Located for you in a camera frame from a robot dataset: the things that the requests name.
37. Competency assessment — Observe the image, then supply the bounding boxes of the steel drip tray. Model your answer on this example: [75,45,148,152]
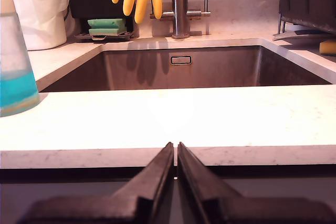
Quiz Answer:
[272,21,336,42]

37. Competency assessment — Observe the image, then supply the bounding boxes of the green sponge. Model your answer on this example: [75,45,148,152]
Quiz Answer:
[88,27,128,37]
[87,18,124,29]

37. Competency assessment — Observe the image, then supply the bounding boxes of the grey cabinet door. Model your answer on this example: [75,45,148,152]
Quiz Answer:
[0,174,336,224]

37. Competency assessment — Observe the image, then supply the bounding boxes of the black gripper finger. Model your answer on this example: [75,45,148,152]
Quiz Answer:
[177,141,242,224]
[111,142,175,224]

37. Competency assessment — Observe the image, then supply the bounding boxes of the white plastic container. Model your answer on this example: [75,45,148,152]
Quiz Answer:
[0,0,70,51]

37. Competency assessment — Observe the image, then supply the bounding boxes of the black sink caddy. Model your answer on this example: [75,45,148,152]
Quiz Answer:
[64,0,137,38]

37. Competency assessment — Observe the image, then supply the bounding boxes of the steel kitchen tap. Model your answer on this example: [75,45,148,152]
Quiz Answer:
[149,0,212,40]

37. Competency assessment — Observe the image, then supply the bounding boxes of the clear soap dispenser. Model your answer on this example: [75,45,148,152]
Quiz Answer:
[0,0,40,118]

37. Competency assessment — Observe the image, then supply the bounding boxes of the steel sink basin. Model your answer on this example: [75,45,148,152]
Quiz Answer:
[39,45,333,93]

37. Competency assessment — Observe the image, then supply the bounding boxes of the yellow sponge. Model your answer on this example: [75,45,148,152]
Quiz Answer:
[319,39,336,57]

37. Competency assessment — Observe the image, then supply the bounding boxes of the grey sponge tray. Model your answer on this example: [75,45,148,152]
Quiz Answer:
[74,31,134,42]

